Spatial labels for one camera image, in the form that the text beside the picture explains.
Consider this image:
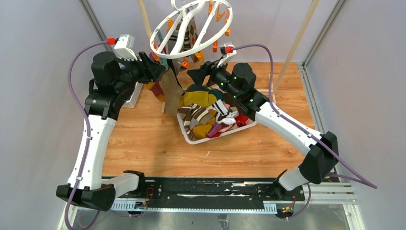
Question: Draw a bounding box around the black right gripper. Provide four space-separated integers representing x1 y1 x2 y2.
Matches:
186 57 240 101

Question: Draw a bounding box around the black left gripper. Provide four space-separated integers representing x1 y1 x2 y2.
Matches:
114 51 166 93

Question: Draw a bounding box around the tan brown sock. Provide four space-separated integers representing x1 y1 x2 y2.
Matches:
159 69 184 116

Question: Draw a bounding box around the white round clip hanger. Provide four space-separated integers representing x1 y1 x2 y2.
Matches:
149 0 233 69

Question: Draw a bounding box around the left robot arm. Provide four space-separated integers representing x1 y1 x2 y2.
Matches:
56 51 166 211

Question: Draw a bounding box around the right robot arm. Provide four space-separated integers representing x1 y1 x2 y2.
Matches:
187 61 338 200

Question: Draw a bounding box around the purple maroon mustard hanging sock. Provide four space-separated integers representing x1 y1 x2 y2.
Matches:
146 81 165 102

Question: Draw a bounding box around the mustard yellow sock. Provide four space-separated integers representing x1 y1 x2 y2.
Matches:
178 91 218 108

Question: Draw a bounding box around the small white perforated basket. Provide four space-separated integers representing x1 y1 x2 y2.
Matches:
122 83 143 108

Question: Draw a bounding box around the brown white striped sock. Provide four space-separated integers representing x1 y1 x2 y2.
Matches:
178 103 218 141

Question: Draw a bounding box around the red sock in basket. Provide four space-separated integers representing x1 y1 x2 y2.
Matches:
213 115 248 138

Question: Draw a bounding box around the purple sock in basket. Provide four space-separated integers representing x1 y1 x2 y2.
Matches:
206 123 223 138

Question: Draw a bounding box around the white sock basket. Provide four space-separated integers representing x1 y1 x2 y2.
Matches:
176 84 258 145

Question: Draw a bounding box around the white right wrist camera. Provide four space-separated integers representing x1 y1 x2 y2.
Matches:
216 42 237 68

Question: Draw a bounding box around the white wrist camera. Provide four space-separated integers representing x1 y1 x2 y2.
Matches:
114 34 137 60
216 42 237 68

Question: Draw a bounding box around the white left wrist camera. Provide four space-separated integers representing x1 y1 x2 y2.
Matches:
114 34 137 60

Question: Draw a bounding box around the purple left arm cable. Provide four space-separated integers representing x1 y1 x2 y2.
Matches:
64 39 140 230

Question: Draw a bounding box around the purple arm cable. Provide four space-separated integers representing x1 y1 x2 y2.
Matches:
233 44 378 220
64 39 140 230

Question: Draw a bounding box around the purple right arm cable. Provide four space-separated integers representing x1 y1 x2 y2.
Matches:
233 44 378 220

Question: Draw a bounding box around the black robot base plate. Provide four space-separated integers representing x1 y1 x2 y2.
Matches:
115 177 306 211

